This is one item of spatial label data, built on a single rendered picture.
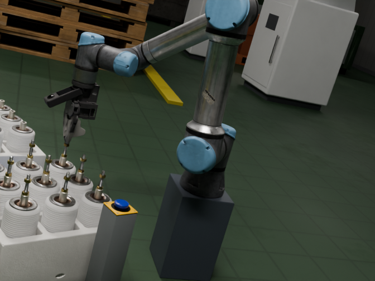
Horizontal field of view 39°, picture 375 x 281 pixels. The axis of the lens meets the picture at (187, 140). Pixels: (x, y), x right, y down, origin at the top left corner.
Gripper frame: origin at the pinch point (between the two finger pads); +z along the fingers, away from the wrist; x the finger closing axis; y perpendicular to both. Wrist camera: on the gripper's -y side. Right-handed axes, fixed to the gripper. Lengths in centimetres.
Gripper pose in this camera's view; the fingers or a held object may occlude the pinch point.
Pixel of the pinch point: (65, 139)
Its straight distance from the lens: 178.0
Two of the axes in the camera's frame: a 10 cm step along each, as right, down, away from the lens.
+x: -4.9, -3.8, 7.8
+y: 8.3, 0.6, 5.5
